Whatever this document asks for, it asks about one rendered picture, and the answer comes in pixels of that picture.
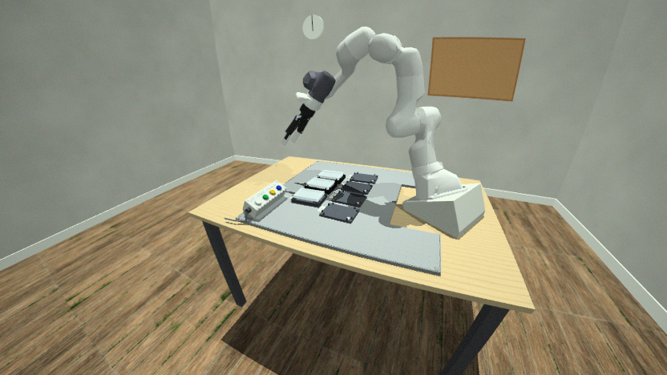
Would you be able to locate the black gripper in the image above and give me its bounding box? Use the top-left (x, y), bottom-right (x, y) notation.
top-left (281, 103), bottom-right (316, 146)

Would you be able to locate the white button panel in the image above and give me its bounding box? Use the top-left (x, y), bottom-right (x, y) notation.
top-left (224, 181), bottom-right (288, 222)

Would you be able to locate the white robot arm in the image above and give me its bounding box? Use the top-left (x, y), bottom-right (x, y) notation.
top-left (296, 26), bottom-right (468, 200)

